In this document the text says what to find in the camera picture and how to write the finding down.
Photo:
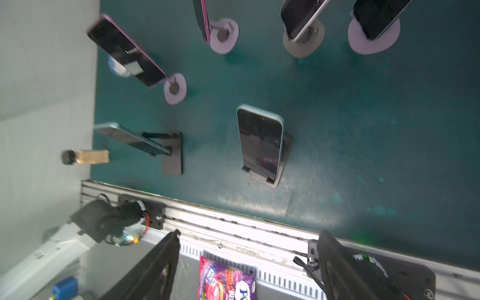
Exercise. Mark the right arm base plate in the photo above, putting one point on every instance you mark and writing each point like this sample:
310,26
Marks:
395,279

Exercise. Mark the purple round stand right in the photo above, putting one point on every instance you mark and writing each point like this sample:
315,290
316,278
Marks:
360,44

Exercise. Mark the dark phone far right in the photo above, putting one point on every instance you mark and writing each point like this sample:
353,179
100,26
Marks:
376,16

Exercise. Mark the grey round stand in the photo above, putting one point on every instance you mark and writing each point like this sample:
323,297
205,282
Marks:
308,43

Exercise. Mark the purple round stand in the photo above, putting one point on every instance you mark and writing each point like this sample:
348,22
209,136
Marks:
224,35
360,44
175,89

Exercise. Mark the small jar black lid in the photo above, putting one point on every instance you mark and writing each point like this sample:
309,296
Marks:
85,157

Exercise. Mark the purple round stand centre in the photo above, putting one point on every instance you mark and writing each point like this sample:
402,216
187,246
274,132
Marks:
224,35

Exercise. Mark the blue white ceramic bowl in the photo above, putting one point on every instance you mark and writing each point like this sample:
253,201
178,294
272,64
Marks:
117,69

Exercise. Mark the silver phone on grey stand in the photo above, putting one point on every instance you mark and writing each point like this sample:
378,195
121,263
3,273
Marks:
298,15

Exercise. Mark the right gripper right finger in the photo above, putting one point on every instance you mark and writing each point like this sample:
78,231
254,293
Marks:
343,276

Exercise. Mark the black folding stand right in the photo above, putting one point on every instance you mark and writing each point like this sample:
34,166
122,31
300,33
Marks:
271,164

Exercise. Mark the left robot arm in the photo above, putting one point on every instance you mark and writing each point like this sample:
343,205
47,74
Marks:
99,221

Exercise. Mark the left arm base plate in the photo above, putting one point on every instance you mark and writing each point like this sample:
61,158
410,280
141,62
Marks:
155,210

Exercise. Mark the pink candy bag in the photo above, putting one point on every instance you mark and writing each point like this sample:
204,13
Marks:
221,282

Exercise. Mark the purple round stand left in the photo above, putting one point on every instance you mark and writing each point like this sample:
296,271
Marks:
175,89

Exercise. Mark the purple case phone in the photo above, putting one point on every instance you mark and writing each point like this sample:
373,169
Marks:
202,19
125,51

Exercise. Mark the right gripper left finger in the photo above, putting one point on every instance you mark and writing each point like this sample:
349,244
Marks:
153,277

